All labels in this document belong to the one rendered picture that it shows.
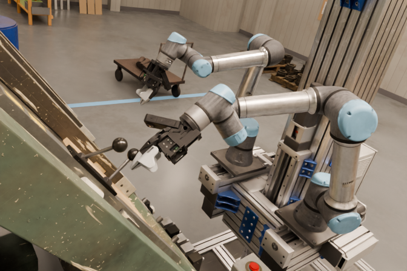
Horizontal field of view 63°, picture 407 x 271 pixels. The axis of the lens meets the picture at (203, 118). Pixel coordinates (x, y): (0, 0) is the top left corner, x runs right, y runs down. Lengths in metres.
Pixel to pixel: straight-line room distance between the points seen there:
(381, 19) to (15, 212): 1.33
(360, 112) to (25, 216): 0.91
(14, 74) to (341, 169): 1.10
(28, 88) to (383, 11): 1.29
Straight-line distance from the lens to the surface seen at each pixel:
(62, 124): 1.30
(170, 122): 0.96
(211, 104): 0.95
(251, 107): 1.13
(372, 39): 1.48
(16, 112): 0.75
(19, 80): 1.19
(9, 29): 3.91
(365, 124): 1.12
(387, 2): 1.47
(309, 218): 1.51
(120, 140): 0.83
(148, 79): 1.51
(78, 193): 0.57
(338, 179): 1.26
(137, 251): 0.75
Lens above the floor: 1.97
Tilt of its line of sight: 25 degrees down
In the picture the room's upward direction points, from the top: 12 degrees clockwise
